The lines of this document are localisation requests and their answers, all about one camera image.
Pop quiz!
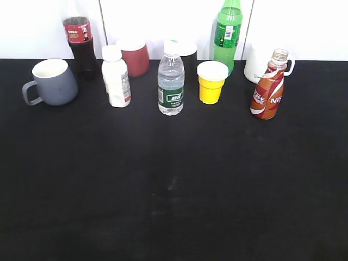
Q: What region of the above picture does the brown Nescafe coffee bottle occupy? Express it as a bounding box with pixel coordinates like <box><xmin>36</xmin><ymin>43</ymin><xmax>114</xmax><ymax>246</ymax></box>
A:
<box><xmin>250</xmin><ymin>49</ymin><xmax>288</xmax><ymax>120</ymax></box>

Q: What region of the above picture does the grey ceramic mug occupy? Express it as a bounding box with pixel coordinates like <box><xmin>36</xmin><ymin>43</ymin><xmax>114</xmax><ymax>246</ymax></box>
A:
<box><xmin>22</xmin><ymin>59</ymin><xmax>78</xmax><ymax>106</ymax></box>

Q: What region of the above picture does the yellow paper cup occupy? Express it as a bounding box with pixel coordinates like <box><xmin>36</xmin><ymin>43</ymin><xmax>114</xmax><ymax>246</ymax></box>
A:
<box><xmin>197</xmin><ymin>61</ymin><xmax>228</xmax><ymax>105</ymax></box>

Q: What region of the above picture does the green sprite bottle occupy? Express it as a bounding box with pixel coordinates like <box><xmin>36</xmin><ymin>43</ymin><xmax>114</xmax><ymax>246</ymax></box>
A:
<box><xmin>213</xmin><ymin>0</ymin><xmax>243</xmax><ymax>76</ymax></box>

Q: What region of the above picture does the clear water bottle green label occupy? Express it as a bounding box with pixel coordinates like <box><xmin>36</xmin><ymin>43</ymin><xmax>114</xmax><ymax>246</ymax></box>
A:
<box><xmin>157</xmin><ymin>40</ymin><xmax>185</xmax><ymax>116</ymax></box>

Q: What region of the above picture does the black ceramic mug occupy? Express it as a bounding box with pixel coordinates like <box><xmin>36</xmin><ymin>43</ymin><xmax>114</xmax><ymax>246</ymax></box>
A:
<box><xmin>178</xmin><ymin>40</ymin><xmax>197</xmax><ymax>85</ymax></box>

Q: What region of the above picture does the white milk bottle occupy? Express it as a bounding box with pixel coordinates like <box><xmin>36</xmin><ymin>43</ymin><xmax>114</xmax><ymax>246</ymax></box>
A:
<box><xmin>101</xmin><ymin>45</ymin><xmax>131</xmax><ymax>108</ymax></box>

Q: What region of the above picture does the dark red ceramic mug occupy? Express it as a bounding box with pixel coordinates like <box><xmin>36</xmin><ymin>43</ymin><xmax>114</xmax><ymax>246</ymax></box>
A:
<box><xmin>116</xmin><ymin>38</ymin><xmax>150</xmax><ymax>78</ymax></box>

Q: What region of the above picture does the white ceramic mug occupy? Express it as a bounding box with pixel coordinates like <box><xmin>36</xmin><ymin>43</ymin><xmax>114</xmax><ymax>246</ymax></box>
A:
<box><xmin>243</xmin><ymin>43</ymin><xmax>296</xmax><ymax>85</ymax></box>

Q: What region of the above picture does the cola bottle red label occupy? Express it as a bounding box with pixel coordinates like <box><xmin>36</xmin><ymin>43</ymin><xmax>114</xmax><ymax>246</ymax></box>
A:
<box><xmin>63</xmin><ymin>16</ymin><xmax>98</xmax><ymax>79</ymax></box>

